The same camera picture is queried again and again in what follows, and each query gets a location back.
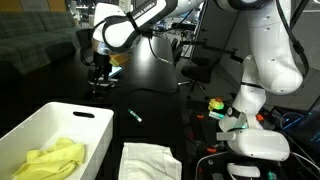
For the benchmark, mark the green white marker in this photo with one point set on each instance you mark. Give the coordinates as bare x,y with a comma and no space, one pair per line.
138,118

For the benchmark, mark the green plaid sofa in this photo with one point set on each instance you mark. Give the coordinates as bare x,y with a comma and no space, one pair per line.
24,36

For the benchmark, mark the laptop with dark screen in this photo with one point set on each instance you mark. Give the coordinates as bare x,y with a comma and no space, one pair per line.
306,130

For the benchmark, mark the tablet with lit screen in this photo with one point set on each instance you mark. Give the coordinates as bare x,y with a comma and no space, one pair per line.
115,70

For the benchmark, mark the yellow cloth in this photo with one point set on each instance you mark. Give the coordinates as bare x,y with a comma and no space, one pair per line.
57,162

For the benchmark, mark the white storage box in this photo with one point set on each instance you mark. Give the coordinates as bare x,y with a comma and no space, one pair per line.
90,126

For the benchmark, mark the white cloth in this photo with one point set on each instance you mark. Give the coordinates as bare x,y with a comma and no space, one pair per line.
144,161

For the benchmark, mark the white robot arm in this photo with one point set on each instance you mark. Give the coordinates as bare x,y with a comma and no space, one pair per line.
268,68

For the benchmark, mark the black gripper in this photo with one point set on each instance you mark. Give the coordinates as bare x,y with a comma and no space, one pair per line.
101,68

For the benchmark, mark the black office chair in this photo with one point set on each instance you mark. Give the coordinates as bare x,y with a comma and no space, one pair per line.
198,74

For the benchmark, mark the colourful toy blocks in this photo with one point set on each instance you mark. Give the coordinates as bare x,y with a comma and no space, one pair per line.
216,104

